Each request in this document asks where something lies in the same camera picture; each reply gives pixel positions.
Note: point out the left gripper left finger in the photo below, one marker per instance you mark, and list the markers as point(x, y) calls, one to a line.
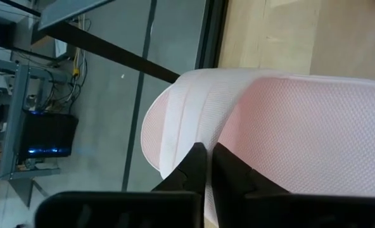
point(187, 183)

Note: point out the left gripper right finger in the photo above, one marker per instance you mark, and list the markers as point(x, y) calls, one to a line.
point(232, 177)

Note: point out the pink rubber slide sandal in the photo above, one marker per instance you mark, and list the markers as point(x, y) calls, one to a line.
point(270, 126)

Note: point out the black computer with blue lights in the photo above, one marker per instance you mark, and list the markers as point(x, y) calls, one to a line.
point(48, 133)

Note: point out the wooden shelf with black frame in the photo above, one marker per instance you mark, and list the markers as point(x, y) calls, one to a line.
point(285, 38)

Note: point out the grey metal desk frame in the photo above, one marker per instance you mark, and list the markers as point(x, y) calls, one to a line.
point(15, 126)

